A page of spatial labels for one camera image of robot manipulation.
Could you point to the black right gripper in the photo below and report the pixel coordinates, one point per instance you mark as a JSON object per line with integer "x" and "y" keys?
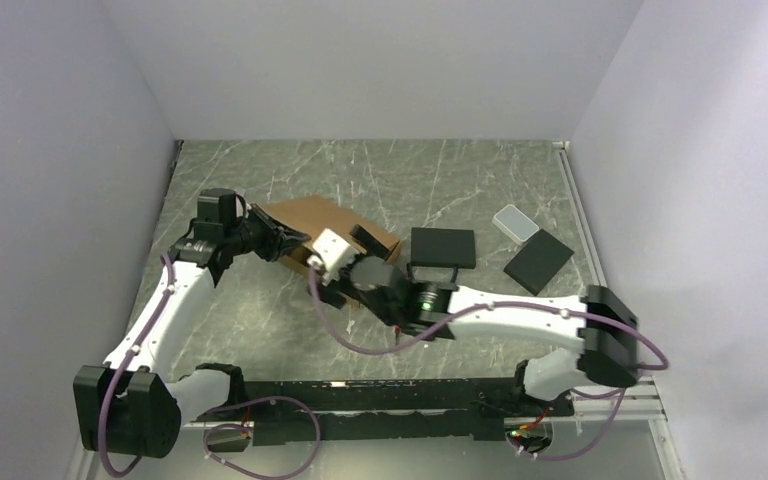
{"x": 335, "y": 292}

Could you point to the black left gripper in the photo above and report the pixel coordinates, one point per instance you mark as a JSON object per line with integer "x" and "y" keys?
{"x": 277, "y": 238}

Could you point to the brown cardboard express box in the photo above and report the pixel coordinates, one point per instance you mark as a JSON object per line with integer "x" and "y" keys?
{"x": 313, "y": 213}

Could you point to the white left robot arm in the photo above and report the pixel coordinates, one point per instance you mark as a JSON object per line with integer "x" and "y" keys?
{"x": 128, "y": 404}

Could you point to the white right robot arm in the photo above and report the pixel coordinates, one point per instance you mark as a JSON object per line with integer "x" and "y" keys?
{"x": 594, "y": 337}

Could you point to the small grey white box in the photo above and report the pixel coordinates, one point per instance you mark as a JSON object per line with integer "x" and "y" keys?
{"x": 517, "y": 226}

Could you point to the black flat pad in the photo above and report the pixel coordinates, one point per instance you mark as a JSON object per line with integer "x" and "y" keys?
{"x": 443, "y": 248}
{"x": 538, "y": 261}

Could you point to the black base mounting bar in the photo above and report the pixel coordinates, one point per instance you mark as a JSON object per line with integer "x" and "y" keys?
{"x": 479, "y": 408}

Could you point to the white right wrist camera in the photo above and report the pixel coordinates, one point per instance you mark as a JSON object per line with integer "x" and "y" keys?
{"x": 330, "y": 254}

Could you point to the blue handled pliers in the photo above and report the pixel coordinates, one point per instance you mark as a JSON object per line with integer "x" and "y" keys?
{"x": 442, "y": 275}

